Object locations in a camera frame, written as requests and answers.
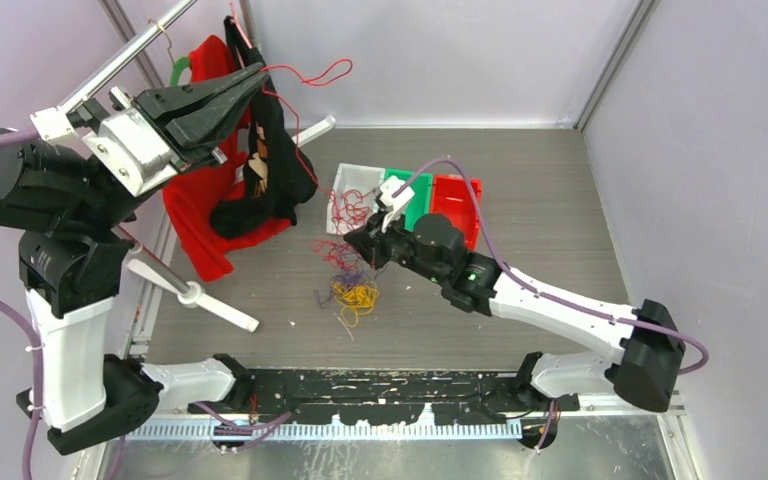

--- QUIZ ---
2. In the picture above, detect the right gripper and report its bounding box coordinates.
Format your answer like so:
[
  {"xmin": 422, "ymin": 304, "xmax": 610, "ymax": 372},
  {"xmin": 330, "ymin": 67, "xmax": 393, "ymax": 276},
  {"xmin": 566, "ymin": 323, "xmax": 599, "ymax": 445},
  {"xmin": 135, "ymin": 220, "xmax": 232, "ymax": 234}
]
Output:
[{"xmin": 345, "ymin": 205, "xmax": 448, "ymax": 286}]

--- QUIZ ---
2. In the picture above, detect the red wire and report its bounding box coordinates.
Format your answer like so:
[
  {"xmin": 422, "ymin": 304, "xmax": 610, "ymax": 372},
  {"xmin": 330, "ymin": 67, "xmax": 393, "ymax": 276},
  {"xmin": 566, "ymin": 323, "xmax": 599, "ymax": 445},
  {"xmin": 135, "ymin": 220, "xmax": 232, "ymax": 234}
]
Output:
[
  {"xmin": 326, "ymin": 188, "xmax": 377, "ymax": 237},
  {"xmin": 259, "ymin": 58, "xmax": 372, "ymax": 273}
]

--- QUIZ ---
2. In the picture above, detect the purple wire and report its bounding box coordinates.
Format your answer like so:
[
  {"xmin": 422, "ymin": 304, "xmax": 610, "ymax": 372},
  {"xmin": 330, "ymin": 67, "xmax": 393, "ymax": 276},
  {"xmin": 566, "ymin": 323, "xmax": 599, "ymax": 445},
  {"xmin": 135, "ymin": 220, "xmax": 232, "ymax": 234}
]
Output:
[{"xmin": 312, "ymin": 254, "xmax": 385, "ymax": 313}]

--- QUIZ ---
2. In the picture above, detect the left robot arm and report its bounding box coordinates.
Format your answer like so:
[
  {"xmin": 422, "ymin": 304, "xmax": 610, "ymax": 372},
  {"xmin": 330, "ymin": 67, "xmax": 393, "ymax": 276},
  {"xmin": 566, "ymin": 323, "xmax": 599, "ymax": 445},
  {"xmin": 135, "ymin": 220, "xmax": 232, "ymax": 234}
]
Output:
[{"xmin": 0, "ymin": 62, "xmax": 268, "ymax": 455}]

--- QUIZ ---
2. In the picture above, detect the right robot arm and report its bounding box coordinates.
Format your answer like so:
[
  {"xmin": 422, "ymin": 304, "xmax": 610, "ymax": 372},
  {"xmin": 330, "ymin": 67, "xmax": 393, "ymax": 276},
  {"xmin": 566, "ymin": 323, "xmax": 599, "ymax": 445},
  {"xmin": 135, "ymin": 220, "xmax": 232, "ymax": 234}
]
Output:
[{"xmin": 343, "ymin": 213, "xmax": 686, "ymax": 413}]

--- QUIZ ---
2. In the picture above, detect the white plastic bin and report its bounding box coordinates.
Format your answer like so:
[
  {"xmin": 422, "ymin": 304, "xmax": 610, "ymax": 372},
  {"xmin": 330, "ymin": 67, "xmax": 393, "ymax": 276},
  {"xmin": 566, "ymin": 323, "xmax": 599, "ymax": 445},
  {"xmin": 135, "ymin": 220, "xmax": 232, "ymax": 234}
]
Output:
[{"xmin": 325, "ymin": 163, "xmax": 385, "ymax": 235}]

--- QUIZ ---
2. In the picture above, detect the green hanger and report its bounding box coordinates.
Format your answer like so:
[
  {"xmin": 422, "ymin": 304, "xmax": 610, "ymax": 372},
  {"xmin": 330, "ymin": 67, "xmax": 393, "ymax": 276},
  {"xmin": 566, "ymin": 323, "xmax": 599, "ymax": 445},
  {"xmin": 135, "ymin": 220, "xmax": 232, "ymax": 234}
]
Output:
[{"xmin": 168, "ymin": 56, "xmax": 191, "ymax": 87}]

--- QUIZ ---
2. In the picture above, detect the green plastic bin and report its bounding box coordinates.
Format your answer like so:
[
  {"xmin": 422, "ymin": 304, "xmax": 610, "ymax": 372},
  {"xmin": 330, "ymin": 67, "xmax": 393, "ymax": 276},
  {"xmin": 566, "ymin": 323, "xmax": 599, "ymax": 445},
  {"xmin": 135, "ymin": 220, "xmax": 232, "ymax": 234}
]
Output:
[{"xmin": 385, "ymin": 168, "xmax": 433, "ymax": 231}]

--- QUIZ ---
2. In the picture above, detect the red plastic bin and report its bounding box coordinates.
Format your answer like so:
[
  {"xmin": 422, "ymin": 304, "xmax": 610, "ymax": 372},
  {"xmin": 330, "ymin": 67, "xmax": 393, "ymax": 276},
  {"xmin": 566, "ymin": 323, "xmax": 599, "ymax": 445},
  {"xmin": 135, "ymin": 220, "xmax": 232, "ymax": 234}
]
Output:
[{"xmin": 430, "ymin": 174, "xmax": 481, "ymax": 249}]

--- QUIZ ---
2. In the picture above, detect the red shirt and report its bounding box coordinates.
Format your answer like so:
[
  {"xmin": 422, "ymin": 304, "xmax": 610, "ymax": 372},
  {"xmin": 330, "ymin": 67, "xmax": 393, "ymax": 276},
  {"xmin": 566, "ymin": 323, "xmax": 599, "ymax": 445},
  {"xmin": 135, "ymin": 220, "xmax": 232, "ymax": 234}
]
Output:
[{"xmin": 161, "ymin": 34, "xmax": 293, "ymax": 284}]

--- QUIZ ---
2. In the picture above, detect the black shirt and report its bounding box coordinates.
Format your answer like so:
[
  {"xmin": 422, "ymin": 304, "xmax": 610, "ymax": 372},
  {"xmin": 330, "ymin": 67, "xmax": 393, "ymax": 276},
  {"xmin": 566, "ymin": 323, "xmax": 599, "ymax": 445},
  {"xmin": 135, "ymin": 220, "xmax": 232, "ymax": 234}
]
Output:
[{"xmin": 208, "ymin": 14, "xmax": 319, "ymax": 241}]

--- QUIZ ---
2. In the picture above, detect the white clothes rack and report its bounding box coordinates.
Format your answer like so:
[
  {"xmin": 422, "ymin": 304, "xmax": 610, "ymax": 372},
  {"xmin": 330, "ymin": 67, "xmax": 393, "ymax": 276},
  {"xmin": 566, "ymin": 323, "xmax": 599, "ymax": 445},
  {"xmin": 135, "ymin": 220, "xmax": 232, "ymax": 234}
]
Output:
[{"xmin": 55, "ymin": 0, "xmax": 338, "ymax": 334}]

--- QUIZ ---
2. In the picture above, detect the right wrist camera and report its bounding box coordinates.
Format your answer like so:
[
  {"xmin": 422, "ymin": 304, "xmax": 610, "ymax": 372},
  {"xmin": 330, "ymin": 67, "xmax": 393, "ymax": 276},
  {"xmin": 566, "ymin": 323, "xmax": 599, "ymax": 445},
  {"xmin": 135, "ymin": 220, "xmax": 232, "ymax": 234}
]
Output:
[{"xmin": 376, "ymin": 176, "xmax": 414, "ymax": 232}]

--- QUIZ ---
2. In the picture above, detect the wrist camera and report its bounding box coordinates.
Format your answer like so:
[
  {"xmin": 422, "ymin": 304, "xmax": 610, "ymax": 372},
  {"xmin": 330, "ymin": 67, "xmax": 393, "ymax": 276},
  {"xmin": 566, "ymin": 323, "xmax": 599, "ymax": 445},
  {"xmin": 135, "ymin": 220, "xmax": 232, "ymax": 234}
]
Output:
[
  {"xmin": 30, "ymin": 107, "xmax": 80, "ymax": 145},
  {"xmin": 376, "ymin": 176, "xmax": 414, "ymax": 232}
]

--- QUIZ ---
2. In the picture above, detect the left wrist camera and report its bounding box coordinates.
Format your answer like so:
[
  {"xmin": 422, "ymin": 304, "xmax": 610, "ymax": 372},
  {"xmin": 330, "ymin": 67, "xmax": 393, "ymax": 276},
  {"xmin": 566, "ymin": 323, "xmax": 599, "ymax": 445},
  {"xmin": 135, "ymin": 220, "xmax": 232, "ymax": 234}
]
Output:
[{"xmin": 30, "ymin": 107, "xmax": 80, "ymax": 145}]

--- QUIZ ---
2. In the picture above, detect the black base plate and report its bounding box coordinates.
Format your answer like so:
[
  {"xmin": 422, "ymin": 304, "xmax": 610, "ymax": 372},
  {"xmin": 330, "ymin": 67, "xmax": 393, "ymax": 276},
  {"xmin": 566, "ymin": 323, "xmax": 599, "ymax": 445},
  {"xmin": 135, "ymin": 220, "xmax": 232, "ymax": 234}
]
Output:
[{"xmin": 208, "ymin": 369, "xmax": 549, "ymax": 426}]

